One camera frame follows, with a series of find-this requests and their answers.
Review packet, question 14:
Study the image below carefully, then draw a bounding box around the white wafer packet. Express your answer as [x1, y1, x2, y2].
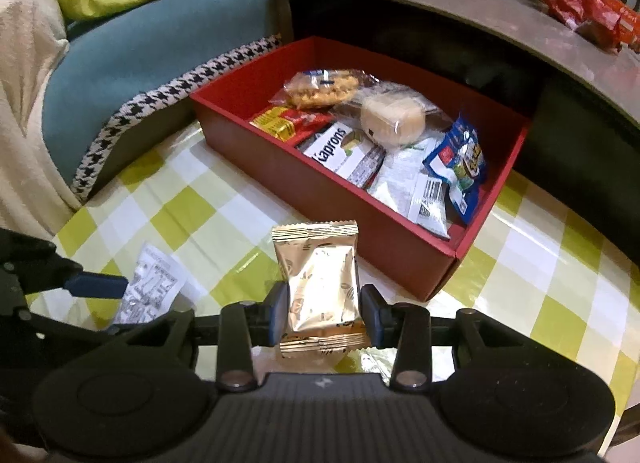
[302, 123, 373, 178]

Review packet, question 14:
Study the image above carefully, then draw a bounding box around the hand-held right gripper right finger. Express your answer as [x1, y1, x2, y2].
[361, 285, 568, 390]

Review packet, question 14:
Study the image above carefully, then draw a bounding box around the clear bun packet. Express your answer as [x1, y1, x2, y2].
[332, 82, 453, 146]

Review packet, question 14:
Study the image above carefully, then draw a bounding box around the houndstooth cushion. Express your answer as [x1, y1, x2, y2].
[70, 34, 283, 204]

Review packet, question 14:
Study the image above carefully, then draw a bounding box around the clear cookie packet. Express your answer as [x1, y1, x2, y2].
[284, 69, 361, 110]

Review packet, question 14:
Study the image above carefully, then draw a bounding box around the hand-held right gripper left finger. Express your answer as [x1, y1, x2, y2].
[112, 283, 291, 391]

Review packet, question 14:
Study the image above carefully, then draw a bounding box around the cream blanket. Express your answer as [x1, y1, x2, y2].
[0, 0, 83, 239]

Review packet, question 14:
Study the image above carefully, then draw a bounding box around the dark brown snack packet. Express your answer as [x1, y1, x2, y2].
[347, 145, 387, 188]

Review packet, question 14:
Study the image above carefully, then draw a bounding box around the red box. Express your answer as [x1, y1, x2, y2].
[190, 37, 533, 303]

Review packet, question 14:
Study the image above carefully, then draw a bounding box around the gold snack packet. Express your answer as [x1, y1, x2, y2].
[271, 220, 372, 360]

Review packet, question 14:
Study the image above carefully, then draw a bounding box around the white green snack packet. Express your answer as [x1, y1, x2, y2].
[367, 138, 451, 241]

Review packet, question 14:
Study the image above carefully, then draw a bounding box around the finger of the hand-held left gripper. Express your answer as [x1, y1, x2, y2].
[0, 312, 126, 359]
[0, 228, 129, 315]

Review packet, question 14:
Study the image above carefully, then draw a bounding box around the blue snack packet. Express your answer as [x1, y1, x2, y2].
[424, 113, 488, 228]

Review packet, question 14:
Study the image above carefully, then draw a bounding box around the teal sofa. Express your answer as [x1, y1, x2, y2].
[7, 0, 423, 194]

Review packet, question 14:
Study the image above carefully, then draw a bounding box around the silver white printed packet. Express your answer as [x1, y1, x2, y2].
[116, 242, 188, 329]

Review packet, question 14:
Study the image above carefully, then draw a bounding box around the red yellow snack packet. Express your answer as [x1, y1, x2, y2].
[248, 105, 336, 144]

